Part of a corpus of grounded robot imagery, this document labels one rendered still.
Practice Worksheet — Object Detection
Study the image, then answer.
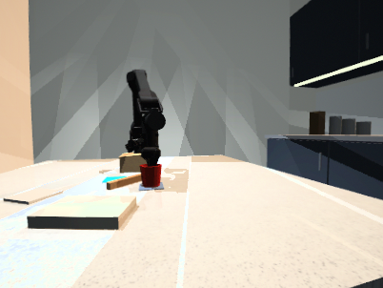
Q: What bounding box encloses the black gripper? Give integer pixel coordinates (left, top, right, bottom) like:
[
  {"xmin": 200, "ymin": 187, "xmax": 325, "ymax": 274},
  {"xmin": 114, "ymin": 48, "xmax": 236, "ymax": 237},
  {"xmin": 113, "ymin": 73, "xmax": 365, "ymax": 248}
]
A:
[{"xmin": 141, "ymin": 131, "xmax": 161, "ymax": 167}]

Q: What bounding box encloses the tan wooden bar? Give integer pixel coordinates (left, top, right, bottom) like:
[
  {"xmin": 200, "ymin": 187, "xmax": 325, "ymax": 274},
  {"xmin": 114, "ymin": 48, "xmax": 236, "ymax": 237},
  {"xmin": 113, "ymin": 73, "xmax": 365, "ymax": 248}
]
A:
[{"xmin": 106, "ymin": 174, "xmax": 142, "ymax": 191}]

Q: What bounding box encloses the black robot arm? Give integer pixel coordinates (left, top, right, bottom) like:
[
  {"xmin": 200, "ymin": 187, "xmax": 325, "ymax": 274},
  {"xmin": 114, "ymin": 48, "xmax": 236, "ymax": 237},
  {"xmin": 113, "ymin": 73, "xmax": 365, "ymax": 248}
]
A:
[{"xmin": 125, "ymin": 70, "xmax": 166, "ymax": 154}]

